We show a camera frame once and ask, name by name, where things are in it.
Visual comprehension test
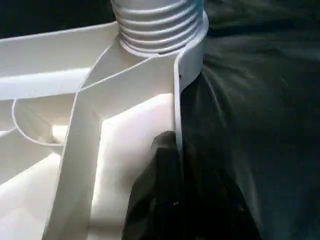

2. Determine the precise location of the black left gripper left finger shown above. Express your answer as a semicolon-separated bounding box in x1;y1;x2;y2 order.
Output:
122;130;183;240

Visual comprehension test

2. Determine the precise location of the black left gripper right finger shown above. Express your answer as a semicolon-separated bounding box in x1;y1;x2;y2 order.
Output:
180;154;264;240

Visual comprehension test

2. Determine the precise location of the white plastic table top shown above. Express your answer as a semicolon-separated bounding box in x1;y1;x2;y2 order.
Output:
0;9;210;240

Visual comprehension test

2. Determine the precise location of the white plastic table leg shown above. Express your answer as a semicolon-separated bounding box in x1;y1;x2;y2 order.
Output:
109;0;207;55

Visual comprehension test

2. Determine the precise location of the black work mat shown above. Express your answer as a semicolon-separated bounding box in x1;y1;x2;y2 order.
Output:
0;0;320;240

